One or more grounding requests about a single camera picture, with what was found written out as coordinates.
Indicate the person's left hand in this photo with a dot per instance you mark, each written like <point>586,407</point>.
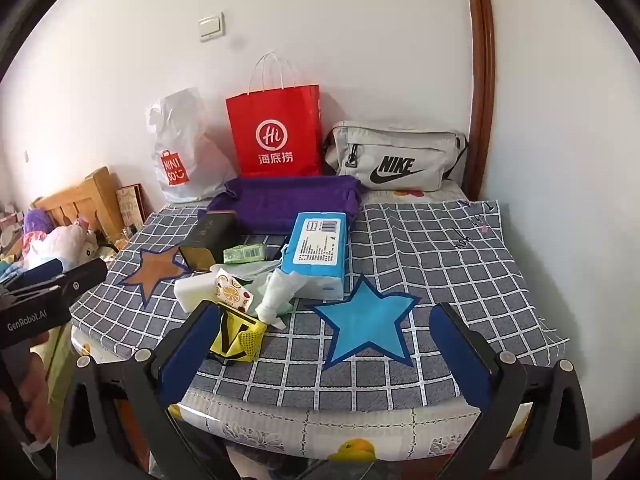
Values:
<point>41,395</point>

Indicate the dark green box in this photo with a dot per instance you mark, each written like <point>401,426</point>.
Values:
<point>210,240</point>

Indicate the white light switch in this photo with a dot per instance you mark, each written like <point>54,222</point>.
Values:
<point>211,27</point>

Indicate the small green packet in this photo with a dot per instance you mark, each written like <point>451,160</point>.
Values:
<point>245,253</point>

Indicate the red paper bag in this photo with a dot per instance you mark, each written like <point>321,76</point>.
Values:
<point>275,135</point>

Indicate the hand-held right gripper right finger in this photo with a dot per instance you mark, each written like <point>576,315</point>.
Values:
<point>462,360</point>

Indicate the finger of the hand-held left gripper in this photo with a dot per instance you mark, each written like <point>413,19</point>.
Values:
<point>85,275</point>

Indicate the grey waist bag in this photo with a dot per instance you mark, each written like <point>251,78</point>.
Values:
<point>395,155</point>

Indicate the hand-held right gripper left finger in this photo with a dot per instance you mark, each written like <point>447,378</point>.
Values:
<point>192,350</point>

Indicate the purple towel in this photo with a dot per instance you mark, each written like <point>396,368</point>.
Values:
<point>290,200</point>

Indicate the white sponge block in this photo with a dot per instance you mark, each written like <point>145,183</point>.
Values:
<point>192,292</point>

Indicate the wooden headboard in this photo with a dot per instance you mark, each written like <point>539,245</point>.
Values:
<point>85,200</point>

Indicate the brown wooden door frame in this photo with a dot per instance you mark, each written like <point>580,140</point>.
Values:
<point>480,60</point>

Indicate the white foam net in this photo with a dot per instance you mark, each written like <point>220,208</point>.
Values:
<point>272,305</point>

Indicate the purple plush toy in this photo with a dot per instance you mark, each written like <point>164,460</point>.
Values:
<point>35,222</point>

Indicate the fruit print tissue packet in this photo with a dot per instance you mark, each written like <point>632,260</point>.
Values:
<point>232,292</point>

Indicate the white plastic bag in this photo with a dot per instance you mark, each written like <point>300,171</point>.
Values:
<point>185,150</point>

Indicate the white plush toy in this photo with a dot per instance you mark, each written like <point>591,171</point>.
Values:
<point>57,247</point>

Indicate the blue tissue pack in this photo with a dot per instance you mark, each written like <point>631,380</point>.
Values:
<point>315,255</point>

